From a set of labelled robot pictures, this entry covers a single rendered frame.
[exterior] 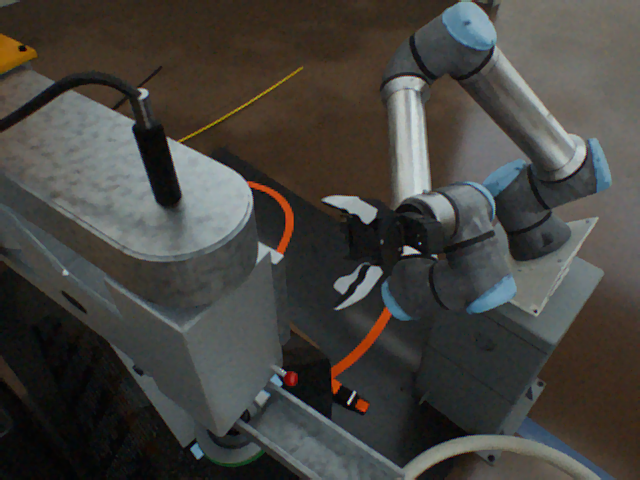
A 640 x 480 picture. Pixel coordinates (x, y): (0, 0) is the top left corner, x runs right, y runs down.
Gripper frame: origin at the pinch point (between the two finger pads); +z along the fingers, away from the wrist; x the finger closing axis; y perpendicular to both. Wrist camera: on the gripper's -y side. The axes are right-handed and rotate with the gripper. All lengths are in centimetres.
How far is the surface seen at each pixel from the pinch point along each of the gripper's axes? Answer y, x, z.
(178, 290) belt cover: 18.9, -4.0, 13.4
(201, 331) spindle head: 23.2, -13.1, 9.1
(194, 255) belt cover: 14.2, 1.6, 12.3
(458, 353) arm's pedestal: 57, -74, -107
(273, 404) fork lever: 44, -46, -15
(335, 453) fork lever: 27, -53, -19
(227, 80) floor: 332, 59, -193
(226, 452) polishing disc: 59, -62, -8
